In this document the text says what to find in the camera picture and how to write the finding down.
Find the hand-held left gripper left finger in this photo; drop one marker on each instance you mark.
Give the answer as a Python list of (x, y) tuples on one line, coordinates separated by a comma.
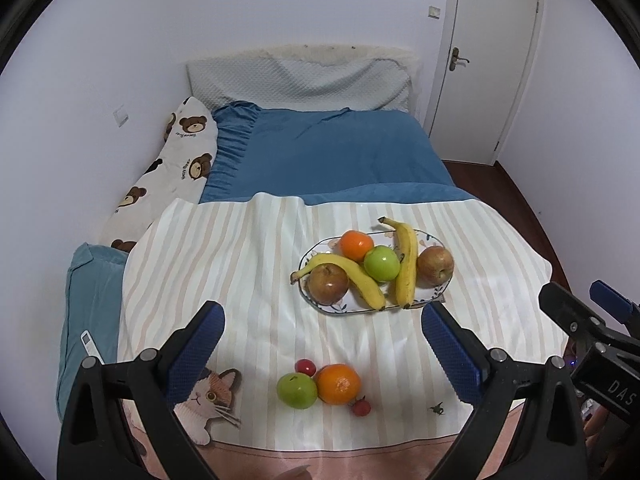
[(197, 345)]

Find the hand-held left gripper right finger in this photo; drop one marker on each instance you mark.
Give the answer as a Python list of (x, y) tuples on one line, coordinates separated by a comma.
[(450, 350)]

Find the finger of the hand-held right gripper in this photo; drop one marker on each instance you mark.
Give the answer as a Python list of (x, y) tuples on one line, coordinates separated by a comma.
[(570, 305), (610, 296)]

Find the red-brown apple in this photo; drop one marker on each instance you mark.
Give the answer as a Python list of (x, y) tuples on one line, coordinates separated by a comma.
[(435, 265), (327, 284)]

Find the straighter yellow banana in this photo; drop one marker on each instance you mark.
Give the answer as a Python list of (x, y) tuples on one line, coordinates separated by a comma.
[(407, 270)]

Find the green apple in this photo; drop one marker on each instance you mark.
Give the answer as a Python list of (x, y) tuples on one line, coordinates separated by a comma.
[(296, 391), (381, 264)]

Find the curved yellow banana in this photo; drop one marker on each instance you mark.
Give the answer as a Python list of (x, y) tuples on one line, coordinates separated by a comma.
[(360, 280)]

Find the oval floral deer plate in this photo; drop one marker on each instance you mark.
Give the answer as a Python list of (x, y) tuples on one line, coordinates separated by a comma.
[(345, 304)]

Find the orange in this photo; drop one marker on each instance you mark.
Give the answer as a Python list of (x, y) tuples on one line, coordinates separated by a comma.
[(339, 385), (356, 245)]

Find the small dark stem scrap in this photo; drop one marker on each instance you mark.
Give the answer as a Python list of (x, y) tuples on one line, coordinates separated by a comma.
[(438, 409)]

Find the striped cat print blanket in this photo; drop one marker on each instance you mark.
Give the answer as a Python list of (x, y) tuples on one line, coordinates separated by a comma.
[(240, 270)]

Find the red cherry tomato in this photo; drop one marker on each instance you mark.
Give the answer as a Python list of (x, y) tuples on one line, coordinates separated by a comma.
[(304, 366), (361, 407)]

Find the white remote control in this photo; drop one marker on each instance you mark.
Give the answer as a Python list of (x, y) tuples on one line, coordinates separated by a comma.
[(90, 345)]

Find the teal pillow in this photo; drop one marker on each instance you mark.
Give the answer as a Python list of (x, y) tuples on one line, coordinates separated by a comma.
[(90, 290)]

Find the white bear print pillow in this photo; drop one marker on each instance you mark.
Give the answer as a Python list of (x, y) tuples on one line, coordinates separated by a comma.
[(170, 170)]

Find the blue bed sheet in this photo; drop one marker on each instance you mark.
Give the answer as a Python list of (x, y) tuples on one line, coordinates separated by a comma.
[(340, 155)]

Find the white door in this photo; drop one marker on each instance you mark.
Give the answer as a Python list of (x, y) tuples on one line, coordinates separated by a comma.
[(490, 85)]

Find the grey quilted pillow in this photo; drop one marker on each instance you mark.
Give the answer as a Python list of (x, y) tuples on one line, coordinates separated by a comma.
[(300, 80)]

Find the white wall switch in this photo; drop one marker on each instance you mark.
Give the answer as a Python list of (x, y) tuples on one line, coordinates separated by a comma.
[(121, 116), (434, 12)]

